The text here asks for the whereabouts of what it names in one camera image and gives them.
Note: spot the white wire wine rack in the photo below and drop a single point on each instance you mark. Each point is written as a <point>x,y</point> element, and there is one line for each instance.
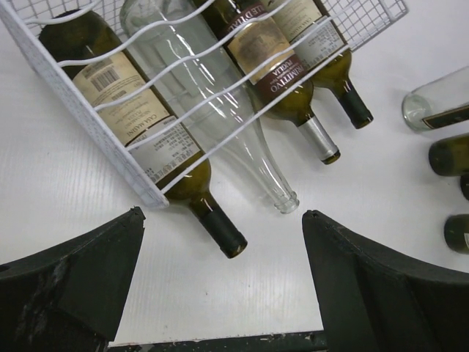
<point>357,21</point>

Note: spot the dark green wine bottle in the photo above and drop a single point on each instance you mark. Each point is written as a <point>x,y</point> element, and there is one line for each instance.
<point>262,43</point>

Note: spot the far right green bottle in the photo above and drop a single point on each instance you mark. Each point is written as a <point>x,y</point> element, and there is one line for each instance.
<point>464,186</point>

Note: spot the dark labelled wine bottle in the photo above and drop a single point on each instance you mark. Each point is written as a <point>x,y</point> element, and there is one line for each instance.
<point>166,148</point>

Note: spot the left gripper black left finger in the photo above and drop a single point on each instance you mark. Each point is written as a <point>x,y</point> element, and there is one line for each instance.
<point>71,296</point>

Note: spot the short clear glass bottle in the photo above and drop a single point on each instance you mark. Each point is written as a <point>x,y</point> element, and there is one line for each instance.
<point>195,80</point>

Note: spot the olive green wine bottle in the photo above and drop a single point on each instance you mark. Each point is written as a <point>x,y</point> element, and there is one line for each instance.
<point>449,157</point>

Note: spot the tall clear glass bottle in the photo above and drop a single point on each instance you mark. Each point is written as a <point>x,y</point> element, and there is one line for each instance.
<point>439,103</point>

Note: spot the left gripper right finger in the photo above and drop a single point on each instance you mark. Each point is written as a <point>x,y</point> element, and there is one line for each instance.
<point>374,298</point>

